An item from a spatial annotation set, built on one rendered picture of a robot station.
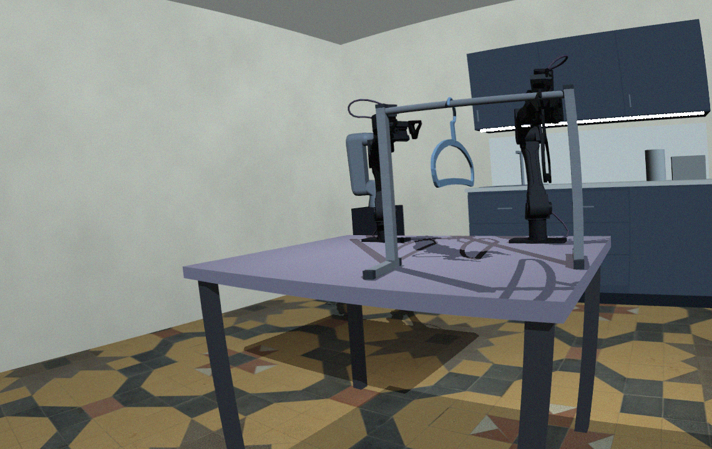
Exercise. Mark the light blue clothes hanger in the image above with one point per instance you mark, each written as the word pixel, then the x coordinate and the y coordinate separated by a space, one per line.
pixel 443 144

